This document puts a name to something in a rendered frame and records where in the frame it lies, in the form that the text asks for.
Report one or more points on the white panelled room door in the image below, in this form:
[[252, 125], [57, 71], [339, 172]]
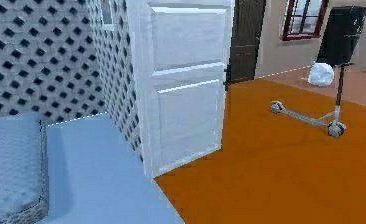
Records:
[[187, 86]]

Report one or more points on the dark brown room door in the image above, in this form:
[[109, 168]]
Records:
[[245, 40]]

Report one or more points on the white framed window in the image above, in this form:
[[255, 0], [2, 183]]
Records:
[[107, 13]]

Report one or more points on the grey kick scooter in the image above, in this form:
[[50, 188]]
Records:
[[324, 116]]

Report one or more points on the red framed window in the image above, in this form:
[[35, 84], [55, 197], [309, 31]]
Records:
[[303, 18]]

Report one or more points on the black flat panel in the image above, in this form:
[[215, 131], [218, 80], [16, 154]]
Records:
[[343, 34]]

